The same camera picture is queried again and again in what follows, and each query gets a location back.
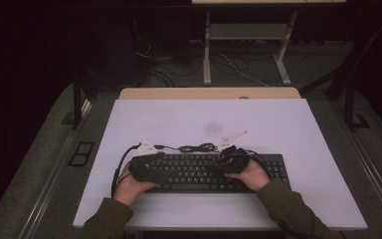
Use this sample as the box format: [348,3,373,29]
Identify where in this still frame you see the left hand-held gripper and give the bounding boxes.
[127,138,167,185]

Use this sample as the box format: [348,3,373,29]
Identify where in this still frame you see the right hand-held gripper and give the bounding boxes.
[214,129,251,174]

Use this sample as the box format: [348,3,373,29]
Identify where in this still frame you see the black computer keyboard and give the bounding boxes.
[143,152,292,194]

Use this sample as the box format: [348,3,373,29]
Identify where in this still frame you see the person's right hand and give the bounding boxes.
[225,158,273,193]

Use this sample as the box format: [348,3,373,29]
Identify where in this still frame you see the person's left hand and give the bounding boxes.
[112,162,160,207]

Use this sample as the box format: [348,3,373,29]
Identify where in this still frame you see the white board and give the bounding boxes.
[73,98,368,231]

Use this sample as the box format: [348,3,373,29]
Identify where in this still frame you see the wooden table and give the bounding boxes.
[118,87,302,101]

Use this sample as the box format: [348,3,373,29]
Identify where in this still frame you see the black metal stand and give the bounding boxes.
[324,49,372,132]
[72,76,98,130]

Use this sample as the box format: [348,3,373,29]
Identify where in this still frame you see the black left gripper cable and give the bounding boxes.
[110,142,142,199]

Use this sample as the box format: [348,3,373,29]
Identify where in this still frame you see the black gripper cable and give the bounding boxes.
[110,142,142,199]
[245,149,274,174]

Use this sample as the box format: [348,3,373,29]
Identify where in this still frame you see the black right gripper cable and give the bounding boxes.
[245,149,274,174]

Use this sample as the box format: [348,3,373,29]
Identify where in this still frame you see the black keyboard cable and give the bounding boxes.
[153,142,258,157]

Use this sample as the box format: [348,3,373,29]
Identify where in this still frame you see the black floor socket frame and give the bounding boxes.
[68,141,96,167]

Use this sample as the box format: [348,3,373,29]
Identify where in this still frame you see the white floor cable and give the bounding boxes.
[218,53,270,88]

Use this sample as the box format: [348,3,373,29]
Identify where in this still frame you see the aluminium rail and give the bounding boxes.
[331,99,382,233]
[18,99,93,239]

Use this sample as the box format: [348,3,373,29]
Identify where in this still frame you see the tangle of black floor cables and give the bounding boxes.
[133,36,203,88]

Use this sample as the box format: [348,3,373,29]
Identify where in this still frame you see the grey metal table frame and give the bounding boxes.
[202,11,298,87]

